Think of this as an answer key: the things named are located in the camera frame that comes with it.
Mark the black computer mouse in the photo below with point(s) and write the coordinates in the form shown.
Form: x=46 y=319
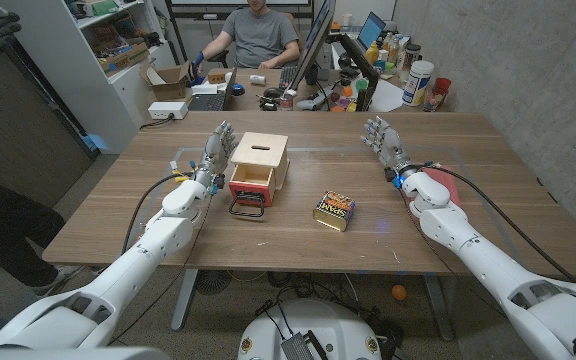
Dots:
x=272 y=92

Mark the orange ball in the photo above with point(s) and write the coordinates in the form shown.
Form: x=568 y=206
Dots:
x=399 y=292

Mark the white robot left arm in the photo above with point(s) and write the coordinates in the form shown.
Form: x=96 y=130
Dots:
x=133 y=255

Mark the dark lid jar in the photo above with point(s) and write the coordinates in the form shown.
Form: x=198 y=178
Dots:
x=412 y=56

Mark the round floor fan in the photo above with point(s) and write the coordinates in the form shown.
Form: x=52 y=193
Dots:
x=213 y=281

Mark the dark wood door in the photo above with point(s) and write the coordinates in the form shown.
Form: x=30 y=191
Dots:
x=18 y=125

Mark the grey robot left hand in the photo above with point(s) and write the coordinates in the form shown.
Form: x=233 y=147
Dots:
x=216 y=152

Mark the printed cardboard box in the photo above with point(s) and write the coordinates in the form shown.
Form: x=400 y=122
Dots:
x=123 y=59

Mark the white shelf unit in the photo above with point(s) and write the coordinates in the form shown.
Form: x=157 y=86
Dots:
x=68 y=65

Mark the white game controller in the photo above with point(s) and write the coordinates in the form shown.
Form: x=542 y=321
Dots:
x=310 y=104

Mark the pink plastic tray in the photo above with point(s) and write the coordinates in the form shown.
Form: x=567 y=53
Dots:
x=445 y=182

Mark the wooden box with slot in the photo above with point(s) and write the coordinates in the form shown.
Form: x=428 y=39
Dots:
x=260 y=147

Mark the black keyboard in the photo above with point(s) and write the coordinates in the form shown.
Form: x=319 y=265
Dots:
x=288 y=77

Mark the seated person in grey shirt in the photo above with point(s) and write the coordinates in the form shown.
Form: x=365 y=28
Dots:
x=260 y=37

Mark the blue round object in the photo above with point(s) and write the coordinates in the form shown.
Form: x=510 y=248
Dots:
x=238 y=90

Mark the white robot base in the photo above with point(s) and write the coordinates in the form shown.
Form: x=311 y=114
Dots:
x=313 y=325

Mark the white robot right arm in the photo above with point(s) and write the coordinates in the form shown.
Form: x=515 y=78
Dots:
x=488 y=260

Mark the yellow bottle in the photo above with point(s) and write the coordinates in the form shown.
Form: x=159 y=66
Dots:
x=372 y=54

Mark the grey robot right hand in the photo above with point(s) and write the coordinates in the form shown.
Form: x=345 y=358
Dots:
x=390 y=145

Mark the blue plastic object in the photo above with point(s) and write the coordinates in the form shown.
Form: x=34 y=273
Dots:
x=99 y=142

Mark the spam can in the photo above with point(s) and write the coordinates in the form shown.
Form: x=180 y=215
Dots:
x=335 y=210

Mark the wooden block with holes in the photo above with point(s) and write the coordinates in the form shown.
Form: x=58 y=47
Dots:
x=216 y=76

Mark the small white cylinder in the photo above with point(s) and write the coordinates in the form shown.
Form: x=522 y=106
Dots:
x=258 y=80

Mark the white power box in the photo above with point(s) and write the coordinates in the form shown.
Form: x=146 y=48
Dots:
x=168 y=110

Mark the white wipes canister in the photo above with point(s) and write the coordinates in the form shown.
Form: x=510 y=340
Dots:
x=416 y=82

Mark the black laptop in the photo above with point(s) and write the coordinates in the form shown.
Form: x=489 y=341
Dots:
x=210 y=101

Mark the laptop with blue screen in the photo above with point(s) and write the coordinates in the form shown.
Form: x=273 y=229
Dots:
x=370 y=30

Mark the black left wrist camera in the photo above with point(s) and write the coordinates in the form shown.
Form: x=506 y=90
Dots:
x=216 y=184

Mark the open cardboard box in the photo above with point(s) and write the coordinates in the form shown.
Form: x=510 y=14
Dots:
x=170 y=85

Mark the computer monitor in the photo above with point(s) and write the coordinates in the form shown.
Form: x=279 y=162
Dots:
x=313 y=42

